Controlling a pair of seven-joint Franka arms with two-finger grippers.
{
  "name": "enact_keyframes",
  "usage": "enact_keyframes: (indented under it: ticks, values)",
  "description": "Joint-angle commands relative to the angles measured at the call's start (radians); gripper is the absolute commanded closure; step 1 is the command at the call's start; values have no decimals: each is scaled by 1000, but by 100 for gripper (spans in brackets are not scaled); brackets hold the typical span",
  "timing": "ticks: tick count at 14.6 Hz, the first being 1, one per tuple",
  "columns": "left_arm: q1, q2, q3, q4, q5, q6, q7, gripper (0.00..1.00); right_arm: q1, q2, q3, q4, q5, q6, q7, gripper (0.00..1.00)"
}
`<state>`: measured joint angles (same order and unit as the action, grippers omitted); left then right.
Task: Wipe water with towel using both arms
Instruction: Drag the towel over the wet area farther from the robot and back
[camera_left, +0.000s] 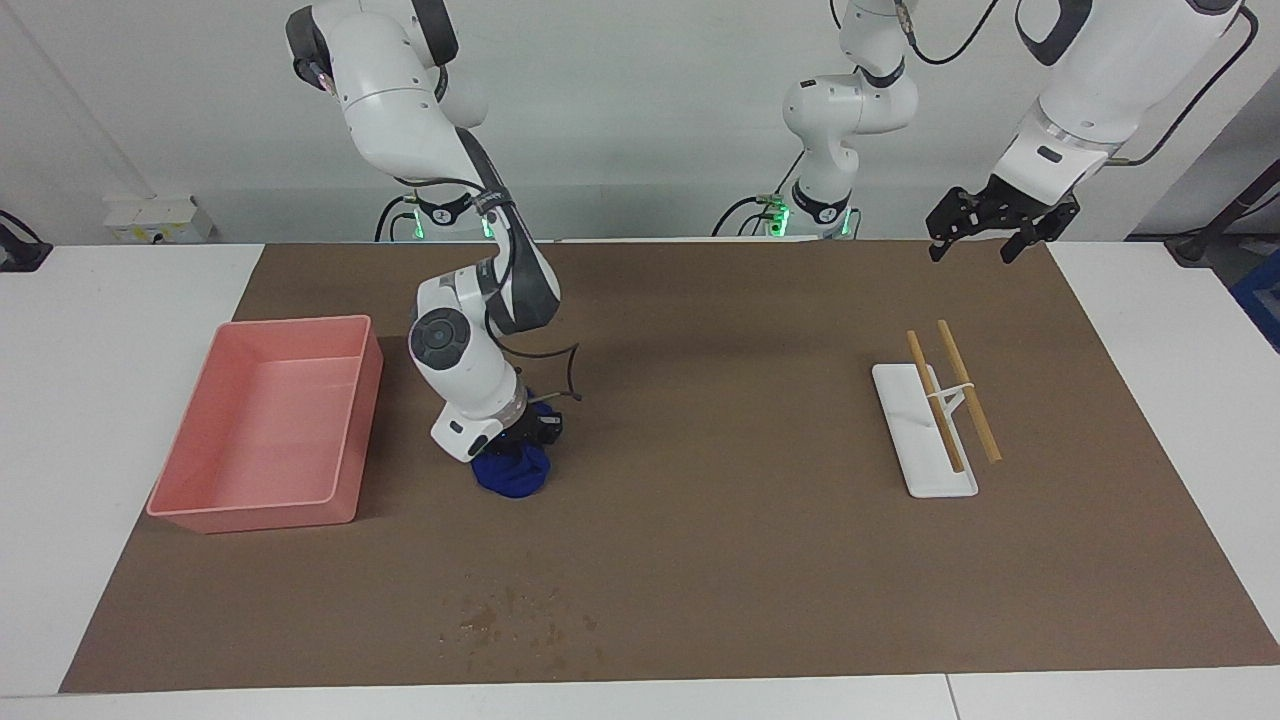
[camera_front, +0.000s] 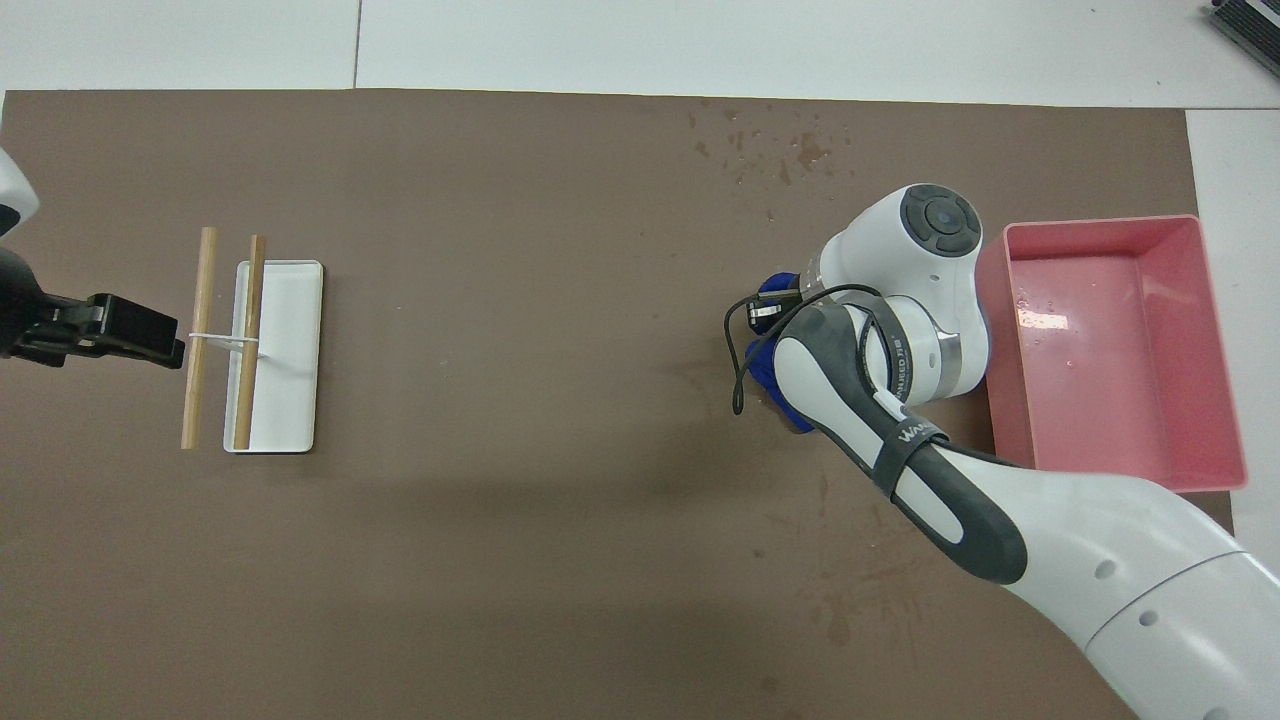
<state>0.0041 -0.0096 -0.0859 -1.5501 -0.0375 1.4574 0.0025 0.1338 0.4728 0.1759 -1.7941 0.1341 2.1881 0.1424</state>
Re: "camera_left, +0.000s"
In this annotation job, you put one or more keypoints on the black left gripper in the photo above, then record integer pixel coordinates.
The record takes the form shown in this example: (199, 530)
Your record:
(1028, 212)

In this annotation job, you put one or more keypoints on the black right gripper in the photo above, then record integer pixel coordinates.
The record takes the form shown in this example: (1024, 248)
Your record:
(530, 435)

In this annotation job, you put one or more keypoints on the blue cloth towel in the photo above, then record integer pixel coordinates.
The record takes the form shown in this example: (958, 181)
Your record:
(515, 475)

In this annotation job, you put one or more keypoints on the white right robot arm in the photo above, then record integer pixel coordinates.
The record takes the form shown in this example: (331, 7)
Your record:
(465, 360)

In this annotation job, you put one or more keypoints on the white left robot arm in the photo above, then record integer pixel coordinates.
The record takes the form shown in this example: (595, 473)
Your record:
(1110, 70)

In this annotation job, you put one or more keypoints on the wooden dowel rod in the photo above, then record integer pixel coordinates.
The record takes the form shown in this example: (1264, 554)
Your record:
(949, 440)
(956, 360)

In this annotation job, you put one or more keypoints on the brown table mat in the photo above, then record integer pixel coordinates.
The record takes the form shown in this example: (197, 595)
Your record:
(700, 560)

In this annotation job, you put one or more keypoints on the white rack base tray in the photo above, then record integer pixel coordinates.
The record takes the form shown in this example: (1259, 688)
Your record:
(910, 440)

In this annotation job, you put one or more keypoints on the black stand leg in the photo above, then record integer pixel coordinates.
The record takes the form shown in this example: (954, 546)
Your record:
(1230, 215)

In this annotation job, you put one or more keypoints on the pink plastic bin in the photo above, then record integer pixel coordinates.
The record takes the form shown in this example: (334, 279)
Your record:
(260, 440)

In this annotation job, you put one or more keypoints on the blue crate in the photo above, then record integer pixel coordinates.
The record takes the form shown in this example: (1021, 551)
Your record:
(1262, 300)

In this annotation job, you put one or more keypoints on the white wall socket box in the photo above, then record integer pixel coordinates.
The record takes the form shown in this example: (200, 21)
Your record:
(160, 220)

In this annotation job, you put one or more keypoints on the black clamp mount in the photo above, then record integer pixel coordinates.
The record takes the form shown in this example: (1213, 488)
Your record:
(20, 250)

